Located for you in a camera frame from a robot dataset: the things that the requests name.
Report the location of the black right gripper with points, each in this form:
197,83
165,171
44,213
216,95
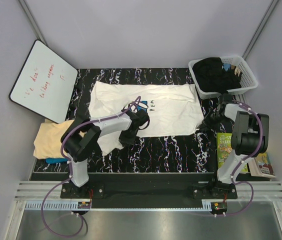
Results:
206,124

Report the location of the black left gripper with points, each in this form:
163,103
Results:
127,141

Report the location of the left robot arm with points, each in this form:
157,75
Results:
81,139

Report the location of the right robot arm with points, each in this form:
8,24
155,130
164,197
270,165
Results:
249,137

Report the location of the green treehouse book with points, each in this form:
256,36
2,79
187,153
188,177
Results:
223,147

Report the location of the black t-shirt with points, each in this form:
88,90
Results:
211,76

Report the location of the beige item in basket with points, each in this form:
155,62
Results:
236,71

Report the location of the blue item in basket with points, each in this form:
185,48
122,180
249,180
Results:
226,66

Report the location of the white plastic basket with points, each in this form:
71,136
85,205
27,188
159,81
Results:
248,80

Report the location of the yellow paperback book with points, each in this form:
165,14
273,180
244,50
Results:
261,166

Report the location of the folded blue t-shirt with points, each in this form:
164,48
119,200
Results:
56,160

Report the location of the folded beige t-shirt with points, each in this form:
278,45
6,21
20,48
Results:
47,143

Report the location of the whiteboard with red writing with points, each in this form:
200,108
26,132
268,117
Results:
45,83

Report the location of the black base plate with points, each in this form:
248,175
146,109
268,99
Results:
194,185

